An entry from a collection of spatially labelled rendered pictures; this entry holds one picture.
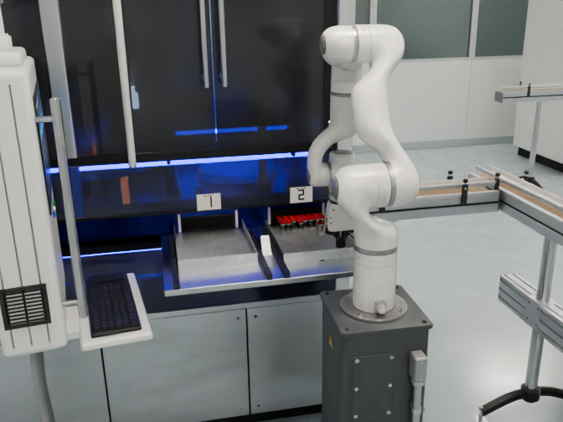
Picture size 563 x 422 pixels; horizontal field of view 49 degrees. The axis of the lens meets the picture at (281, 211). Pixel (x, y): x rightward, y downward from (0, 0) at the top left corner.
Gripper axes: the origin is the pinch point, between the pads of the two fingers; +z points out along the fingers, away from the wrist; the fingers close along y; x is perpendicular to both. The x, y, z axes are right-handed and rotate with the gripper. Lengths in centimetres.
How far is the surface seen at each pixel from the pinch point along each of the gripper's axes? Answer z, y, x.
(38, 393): 44, 103, -2
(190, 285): 4, 51, 11
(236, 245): 4.3, 32.9, -17.0
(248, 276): 4.3, 32.8, 9.0
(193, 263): 2.4, 48.9, -1.0
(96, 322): 9, 79, 18
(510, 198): 1, -82, -32
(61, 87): -52, 86, -28
